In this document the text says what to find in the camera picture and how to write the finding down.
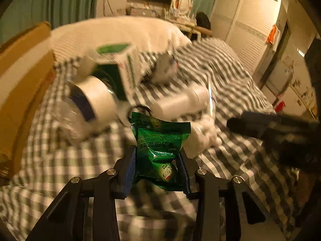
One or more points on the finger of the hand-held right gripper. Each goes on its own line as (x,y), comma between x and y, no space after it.
(250,124)

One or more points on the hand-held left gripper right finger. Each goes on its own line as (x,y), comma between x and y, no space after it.
(184,173)

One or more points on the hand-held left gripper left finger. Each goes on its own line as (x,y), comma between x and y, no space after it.
(131,167)

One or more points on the green sachet packet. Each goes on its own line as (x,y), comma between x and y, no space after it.
(156,140)

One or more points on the green and white carton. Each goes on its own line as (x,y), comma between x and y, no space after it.
(125,62)

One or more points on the brown cardboard box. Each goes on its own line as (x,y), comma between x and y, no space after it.
(22,80)

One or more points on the red small container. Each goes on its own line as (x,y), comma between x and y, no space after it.
(280,106)

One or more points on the checkered blanket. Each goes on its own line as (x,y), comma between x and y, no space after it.
(233,80)

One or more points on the white pill bottle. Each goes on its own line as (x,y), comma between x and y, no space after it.
(180,100)

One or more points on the clear plastic bottle white label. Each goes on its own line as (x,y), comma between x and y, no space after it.
(96,98)

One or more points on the orange hanging tag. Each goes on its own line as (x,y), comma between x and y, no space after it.
(272,35)

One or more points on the white louvred wardrobe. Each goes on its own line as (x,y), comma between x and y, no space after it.
(248,25)

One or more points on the grey white packet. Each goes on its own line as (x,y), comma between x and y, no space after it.
(163,67)

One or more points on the wooden dressing table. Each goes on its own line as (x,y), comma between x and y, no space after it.
(193,29)

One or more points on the black bag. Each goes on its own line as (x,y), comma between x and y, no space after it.
(202,21)

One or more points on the white textured bedspread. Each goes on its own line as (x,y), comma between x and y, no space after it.
(120,30)

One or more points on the white vanity mirror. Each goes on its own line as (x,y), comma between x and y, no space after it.
(181,3)

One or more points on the grey small cabinet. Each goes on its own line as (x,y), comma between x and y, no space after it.
(145,10)

